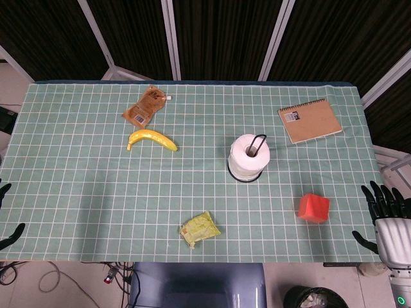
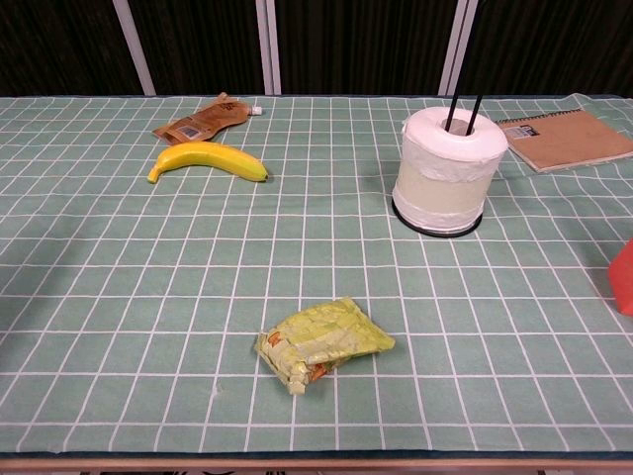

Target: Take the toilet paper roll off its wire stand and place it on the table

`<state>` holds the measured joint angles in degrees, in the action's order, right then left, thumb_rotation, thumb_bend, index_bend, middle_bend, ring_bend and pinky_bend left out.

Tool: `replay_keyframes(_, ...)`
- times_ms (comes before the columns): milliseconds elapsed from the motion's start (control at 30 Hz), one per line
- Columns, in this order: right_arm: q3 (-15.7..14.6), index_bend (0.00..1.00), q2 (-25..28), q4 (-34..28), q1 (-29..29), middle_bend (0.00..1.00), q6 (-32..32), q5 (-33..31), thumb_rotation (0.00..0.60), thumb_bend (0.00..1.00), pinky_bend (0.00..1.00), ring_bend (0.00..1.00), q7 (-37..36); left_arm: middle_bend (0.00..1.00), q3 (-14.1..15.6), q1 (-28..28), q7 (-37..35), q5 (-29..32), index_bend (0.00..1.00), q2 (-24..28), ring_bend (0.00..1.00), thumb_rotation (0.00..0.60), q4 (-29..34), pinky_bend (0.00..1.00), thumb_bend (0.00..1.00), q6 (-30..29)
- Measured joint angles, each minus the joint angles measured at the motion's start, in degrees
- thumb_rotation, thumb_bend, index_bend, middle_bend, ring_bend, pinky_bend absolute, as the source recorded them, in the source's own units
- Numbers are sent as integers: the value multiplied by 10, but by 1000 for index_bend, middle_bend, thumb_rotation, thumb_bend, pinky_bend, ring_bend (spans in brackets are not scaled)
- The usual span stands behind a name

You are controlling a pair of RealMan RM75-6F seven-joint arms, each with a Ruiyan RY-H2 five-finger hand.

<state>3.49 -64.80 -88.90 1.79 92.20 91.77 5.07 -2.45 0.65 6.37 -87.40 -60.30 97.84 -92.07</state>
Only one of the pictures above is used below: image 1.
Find red power plug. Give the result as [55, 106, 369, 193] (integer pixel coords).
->
[101, 268, 117, 285]

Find black cables beside torso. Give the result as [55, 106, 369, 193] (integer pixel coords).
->
[114, 262, 142, 308]

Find black box on floor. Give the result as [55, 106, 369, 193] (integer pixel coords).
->
[0, 105, 18, 133]

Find green crumpled snack packet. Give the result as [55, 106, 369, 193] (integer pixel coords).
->
[179, 210, 222, 250]

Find black floor cable bundle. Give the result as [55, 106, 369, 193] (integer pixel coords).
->
[0, 261, 21, 287]

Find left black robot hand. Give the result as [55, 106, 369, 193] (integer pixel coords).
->
[0, 182, 26, 252]

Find black trash bin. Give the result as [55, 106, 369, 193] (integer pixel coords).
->
[283, 286, 349, 308]

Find brown spouted sauce pouch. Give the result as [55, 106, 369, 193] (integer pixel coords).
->
[122, 84, 173, 126]

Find aluminium profile frame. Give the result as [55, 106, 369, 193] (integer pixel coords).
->
[374, 144, 411, 191]

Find dark partition panel white frame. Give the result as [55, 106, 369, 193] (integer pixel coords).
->
[166, 0, 288, 81]
[0, 0, 114, 81]
[86, 0, 177, 81]
[362, 59, 411, 152]
[265, 0, 411, 94]

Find black metal holder rod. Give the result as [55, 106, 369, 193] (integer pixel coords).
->
[227, 133, 268, 183]

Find red cube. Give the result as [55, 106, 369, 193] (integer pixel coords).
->
[297, 192, 331, 224]

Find grey floor cable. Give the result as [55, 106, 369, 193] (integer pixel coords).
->
[37, 261, 101, 308]

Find blue-grey robot torso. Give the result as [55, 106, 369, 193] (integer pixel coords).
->
[128, 262, 267, 308]

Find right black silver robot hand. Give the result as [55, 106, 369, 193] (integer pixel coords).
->
[352, 180, 411, 268]

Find brown spiral notebook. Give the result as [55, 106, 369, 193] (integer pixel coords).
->
[277, 98, 344, 145]

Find yellow banana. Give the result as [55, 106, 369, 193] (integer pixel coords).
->
[126, 128, 179, 153]

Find white toilet paper roll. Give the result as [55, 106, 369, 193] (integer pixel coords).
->
[227, 133, 270, 179]

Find green checkered tablecloth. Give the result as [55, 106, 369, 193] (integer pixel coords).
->
[0, 80, 385, 264]

